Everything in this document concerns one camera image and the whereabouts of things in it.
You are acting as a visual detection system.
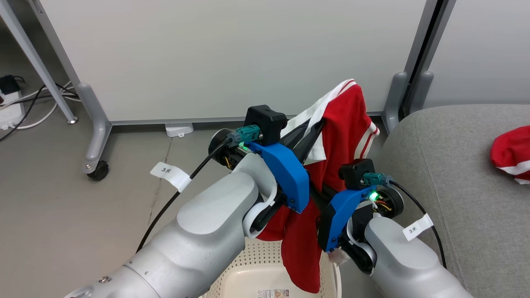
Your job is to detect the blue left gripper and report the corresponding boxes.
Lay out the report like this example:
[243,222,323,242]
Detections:
[247,120,326,214]

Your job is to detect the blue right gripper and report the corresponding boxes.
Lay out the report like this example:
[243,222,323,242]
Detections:
[311,185,376,253]

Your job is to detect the grey fabric sofa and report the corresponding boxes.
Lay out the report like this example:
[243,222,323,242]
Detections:
[375,103,530,298]

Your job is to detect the grey partition foot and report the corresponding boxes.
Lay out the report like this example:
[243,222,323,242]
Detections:
[77,82,113,174]
[408,70,434,115]
[382,72,409,134]

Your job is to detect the beige perforated laundry basket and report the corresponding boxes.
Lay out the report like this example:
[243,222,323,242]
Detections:
[199,237,342,298]

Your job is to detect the printed basket sticker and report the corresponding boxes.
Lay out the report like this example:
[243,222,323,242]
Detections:
[257,288,290,298]

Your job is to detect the wide white partition panel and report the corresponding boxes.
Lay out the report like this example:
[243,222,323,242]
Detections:
[27,0,439,125]

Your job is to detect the small white plastic box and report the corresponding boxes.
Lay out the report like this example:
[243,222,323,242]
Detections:
[165,123,194,138]

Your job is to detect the black caster wheel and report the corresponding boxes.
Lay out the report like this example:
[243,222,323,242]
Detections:
[87,161,110,181]

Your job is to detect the grey metal table leg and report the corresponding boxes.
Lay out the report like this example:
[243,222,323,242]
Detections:
[0,0,79,125]

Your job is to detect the white power strip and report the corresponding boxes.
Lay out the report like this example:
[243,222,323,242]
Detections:
[0,92,26,131]

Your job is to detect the black power adapter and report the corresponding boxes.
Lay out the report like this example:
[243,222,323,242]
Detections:
[0,74,20,96]

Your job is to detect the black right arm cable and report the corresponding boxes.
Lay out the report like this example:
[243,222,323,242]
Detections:
[362,172,448,269]

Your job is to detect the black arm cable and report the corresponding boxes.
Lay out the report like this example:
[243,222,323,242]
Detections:
[136,125,262,254]
[362,172,448,269]

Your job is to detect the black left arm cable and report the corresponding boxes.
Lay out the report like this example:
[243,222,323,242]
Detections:
[136,125,262,254]

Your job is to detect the white cable label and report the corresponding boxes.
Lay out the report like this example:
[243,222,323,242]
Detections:
[402,213,434,241]
[150,161,193,192]

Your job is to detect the black floor cable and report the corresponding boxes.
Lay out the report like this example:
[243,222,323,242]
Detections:
[0,83,80,142]

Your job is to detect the long white cable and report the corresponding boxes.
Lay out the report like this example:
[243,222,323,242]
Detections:
[16,81,74,130]

